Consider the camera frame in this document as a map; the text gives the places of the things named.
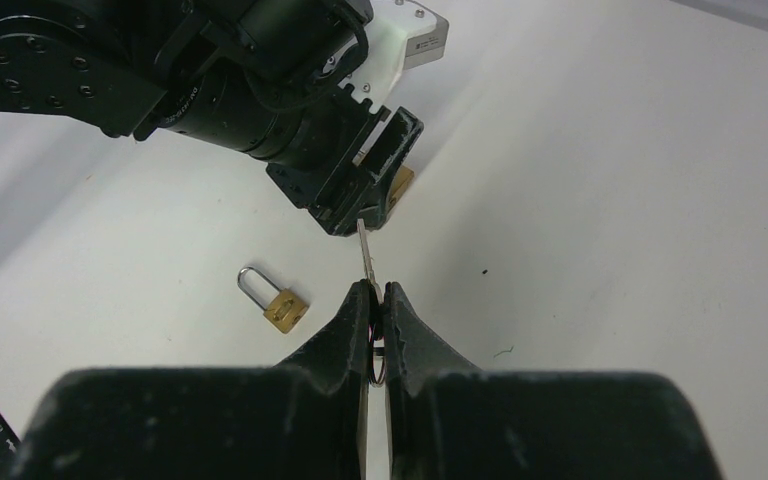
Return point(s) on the large brass padlock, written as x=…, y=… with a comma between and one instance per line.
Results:
x=401, y=182

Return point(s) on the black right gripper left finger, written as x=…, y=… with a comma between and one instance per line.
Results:
x=302, y=418

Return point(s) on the silver key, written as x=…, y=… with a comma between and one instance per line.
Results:
x=376, y=345

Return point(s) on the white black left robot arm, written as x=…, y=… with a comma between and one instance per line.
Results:
x=263, y=78

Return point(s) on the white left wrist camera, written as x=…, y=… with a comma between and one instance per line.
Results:
x=402, y=35

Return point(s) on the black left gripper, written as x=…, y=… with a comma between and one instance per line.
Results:
x=348, y=161

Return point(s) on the small brass padlock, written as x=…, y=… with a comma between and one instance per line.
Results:
x=284, y=310

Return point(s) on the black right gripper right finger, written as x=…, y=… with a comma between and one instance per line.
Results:
x=449, y=419

